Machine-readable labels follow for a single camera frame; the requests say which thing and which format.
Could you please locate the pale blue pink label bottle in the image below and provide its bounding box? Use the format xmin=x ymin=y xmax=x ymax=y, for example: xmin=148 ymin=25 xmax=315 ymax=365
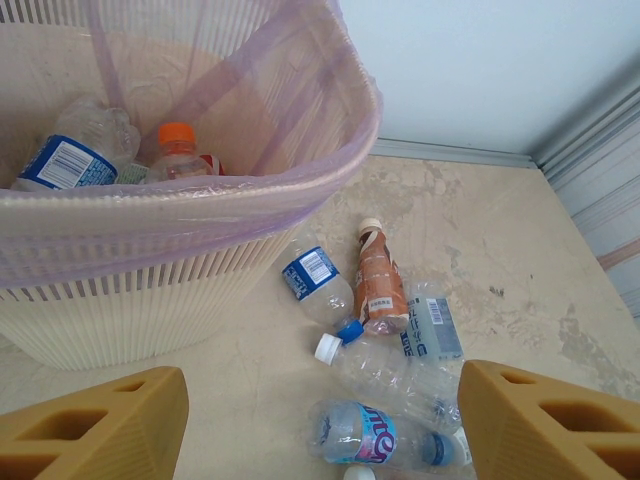
xmin=305 ymin=398 xmax=474 ymax=474

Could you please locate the blue label white cap bottle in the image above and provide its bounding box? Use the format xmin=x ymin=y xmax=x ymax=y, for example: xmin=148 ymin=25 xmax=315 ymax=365
xmin=9 ymin=94 xmax=144 ymax=192

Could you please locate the orange cap clear bottle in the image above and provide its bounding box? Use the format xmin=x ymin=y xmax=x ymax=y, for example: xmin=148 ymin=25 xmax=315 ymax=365
xmin=142 ymin=122 xmax=211 ymax=184

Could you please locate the beige slatted waste bin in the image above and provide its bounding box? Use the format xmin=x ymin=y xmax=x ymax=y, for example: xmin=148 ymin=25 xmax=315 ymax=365
xmin=0 ymin=0 xmax=385 ymax=372

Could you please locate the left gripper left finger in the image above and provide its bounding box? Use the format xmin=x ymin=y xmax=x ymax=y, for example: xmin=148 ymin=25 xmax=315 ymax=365
xmin=0 ymin=365 xmax=190 ymax=480

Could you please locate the aluminium frame bar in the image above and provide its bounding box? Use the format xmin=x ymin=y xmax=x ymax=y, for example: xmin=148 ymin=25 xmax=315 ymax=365
xmin=372 ymin=137 xmax=541 ymax=170

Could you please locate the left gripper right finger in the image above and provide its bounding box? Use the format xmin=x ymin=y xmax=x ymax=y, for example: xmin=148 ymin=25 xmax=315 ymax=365
xmin=457 ymin=358 xmax=640 ymax=480

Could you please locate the orange brown tea bottle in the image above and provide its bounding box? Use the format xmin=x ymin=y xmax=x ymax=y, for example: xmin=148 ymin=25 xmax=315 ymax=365
xmin=352 ymin=215 xmax=409 ymax=337

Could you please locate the clear white cap bottle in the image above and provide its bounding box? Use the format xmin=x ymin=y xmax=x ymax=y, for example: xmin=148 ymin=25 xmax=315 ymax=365
xmin=313 ymin=332 xmax=464 ymax=436

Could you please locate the red orange label bottle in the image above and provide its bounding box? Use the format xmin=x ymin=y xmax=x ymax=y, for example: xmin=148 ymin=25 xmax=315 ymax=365
xmin=198 ymin=152 xmax=227 ymax=177

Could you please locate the grey label clear bottle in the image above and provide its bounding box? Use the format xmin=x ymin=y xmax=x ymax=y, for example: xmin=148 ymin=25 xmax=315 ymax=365
xmin=399 ymin=279 xmax=466 ymax=364

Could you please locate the small blue label bottle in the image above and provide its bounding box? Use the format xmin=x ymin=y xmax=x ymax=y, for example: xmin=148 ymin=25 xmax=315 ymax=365
xmin=280 ymin=244 xmax=366 ymax=347

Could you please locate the pink plastic bin liner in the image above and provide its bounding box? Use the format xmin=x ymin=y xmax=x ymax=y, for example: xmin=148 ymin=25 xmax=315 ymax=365
xmin=0 ymin=0 xmax=385 ymax=301

